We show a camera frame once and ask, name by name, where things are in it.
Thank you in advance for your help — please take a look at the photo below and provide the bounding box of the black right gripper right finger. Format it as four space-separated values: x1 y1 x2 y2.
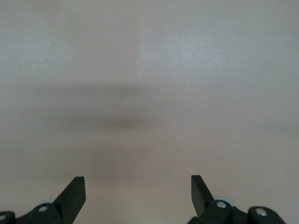
188 175 287 224

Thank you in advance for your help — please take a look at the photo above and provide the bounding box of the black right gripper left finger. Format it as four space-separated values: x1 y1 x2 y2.
0 176 86 224

